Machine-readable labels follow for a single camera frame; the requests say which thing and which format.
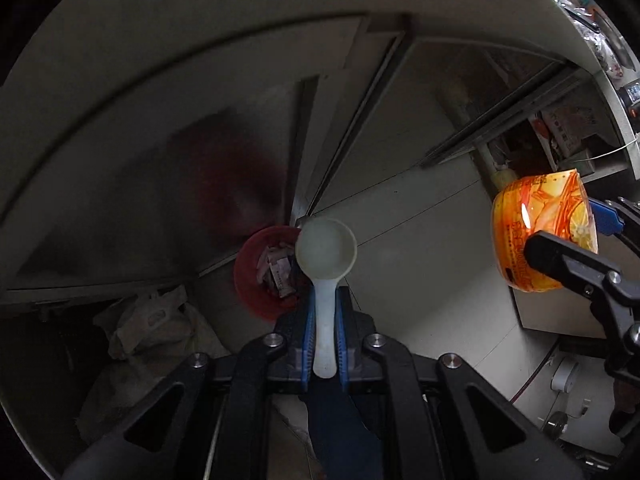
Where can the white paper carton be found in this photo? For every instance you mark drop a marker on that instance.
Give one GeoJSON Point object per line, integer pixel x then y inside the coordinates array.
{"type": "Point", "coordinates": [277, 270]}

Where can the patterned steel cabinet door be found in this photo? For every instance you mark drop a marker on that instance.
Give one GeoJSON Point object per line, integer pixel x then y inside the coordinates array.
{"type": "Point", "coordinates": [125, 185]}

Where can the white plastic bag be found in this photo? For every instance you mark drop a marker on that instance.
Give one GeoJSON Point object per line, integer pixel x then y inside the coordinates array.
{"type": "Point", "coordinates": [150, 320]}

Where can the person's blue trousers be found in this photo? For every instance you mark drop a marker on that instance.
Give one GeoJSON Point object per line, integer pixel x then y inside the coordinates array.
{"type": "Point", "coordinates": [340, 435]}

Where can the red plastic bin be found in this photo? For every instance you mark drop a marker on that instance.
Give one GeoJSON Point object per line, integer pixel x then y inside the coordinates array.
{"type": "Point", "coordinates": [250, 290]}

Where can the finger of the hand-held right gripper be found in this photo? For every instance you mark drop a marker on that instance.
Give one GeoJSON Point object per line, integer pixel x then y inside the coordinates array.
{"type": "Point", "coordinates": [555, 255]}
{"type": "Point", "coordinates": [607, 217]}

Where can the glass cabinet door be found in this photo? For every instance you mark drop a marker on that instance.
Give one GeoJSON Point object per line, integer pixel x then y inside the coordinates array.
{"type": "Point", "coordinates": [500, 100]}

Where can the white woven sack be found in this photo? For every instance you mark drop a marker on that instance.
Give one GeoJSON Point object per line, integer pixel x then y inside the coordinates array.
{"type": "Point", "coordinates": [120, 390]}

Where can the orange plastic cup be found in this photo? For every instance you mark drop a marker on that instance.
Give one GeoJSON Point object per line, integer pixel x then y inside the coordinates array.
{"type": "Point", "coordinates": [540, 210]}

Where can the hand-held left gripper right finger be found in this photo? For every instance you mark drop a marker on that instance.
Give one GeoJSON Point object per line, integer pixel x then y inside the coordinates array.
{"type": "Point", "coordinates": [342, 340]}

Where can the white plastic spoon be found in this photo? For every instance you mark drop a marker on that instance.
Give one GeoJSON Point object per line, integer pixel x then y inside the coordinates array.
{"type": "Point", "coordinates": [325, 250]}

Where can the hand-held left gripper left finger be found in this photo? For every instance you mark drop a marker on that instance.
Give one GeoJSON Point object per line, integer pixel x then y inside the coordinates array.
{"type": "Point", "coordinates": [309, 340]}

